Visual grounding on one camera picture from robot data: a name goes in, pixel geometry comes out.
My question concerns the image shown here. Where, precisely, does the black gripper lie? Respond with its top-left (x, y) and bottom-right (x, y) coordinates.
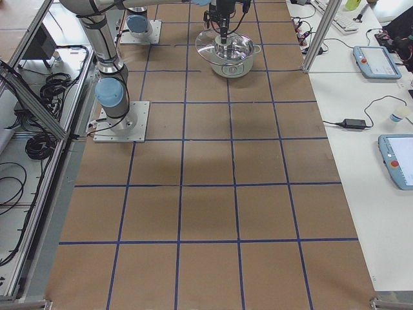
top-left (203, 0), bottom-right (237, 43)

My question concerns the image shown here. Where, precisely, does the glass pot lid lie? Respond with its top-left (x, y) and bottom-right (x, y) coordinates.
top-left (195, 29), bottom-right (254, 66)

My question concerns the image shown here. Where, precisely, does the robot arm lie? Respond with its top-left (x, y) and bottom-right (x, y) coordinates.
top-left (126, 6), bottom-right (152, 39)
top-left (61, 0), bottom-right (178, 130)

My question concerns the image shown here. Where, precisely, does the pale green steel pot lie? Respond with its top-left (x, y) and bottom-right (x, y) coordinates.
top-left (210, 33), bottom-right (261, 78)

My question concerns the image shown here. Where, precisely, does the white keyboard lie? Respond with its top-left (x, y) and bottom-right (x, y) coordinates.
top-left (310, 0), bottom-right (359, 35)

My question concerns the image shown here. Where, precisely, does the blue teach pendant far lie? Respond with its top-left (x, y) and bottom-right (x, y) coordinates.
top-left (352, 46), bottom-right (402, 79)

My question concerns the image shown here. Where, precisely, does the blue teach pendant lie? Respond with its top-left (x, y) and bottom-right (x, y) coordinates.
top-left (352, 46), bottom-right (402, 79)
top-left (378, 134), bottom-right (412, 191)

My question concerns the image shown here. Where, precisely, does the black power adapter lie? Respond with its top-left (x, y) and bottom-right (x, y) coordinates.
top-left (335, 119), bottom-right (368, 130)

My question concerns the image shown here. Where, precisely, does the paper cup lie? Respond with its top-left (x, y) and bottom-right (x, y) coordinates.
top-left (390, 106), bottom-right (411, 123)

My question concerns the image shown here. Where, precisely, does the blue teach pendant near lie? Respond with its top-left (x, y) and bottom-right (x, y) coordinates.
top-left (378, 134), bottom-right (412, 191)

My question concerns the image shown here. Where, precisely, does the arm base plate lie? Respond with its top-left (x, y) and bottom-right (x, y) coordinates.
top-left (119, 19), bottom-right (162, 45)
top-left (93, 101), bottom-right (150, 143)

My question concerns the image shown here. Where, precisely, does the aluminium frame post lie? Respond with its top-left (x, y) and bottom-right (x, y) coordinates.
top-left (302, 0), bottom-right (341, 73)

